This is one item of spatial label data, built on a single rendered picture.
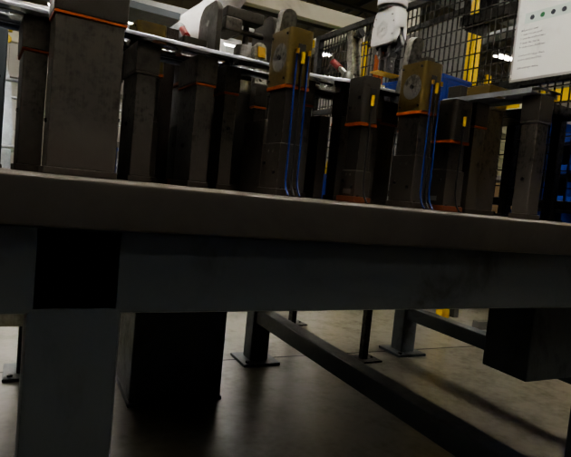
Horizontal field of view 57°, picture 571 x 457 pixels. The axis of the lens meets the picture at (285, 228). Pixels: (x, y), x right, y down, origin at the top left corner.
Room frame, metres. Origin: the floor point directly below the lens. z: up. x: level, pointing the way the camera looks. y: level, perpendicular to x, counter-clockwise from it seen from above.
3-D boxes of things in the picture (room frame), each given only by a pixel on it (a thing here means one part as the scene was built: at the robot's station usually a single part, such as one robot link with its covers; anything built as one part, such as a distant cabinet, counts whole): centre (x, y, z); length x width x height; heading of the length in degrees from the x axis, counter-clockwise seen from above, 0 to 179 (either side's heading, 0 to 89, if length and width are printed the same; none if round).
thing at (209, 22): (1.50, 0.18, 0.95); 0.18 x 0.13 x 0.49; 121
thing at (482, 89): (1.54, -0.54, 0.88); 0.08 x 0.08 x 0.36; 31
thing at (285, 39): (1.14, 0.02, 0.87); 0.12 x 0.07 x 0.35; 31
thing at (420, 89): (1.29, -0.30, 0.87); 0.12 x 0.07 x 0.35; 31
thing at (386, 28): (1.51, -0.24, 1.19); 0.10 x 0.07 x 0.11; 31
